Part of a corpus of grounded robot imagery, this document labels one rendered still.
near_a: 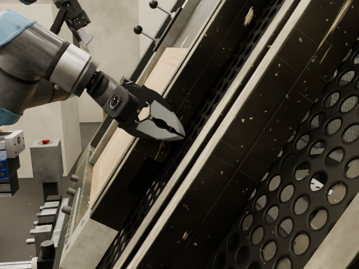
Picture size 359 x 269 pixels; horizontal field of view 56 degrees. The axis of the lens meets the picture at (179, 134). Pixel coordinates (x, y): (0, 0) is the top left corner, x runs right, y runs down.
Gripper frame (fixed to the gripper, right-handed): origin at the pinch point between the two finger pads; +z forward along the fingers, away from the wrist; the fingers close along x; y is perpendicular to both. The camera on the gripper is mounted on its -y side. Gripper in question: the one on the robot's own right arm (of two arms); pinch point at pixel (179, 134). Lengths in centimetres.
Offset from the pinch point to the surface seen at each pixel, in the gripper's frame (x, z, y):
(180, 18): -31, 0, 78
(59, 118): 83, -22, 298
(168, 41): -21, 0, 78
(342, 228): -5.3, -4.9, -46.2
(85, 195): 38, -1, 46
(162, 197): 5.1, -4.9, -22.8
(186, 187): 1.5, -4.9, -26.9
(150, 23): -66, 18, 437
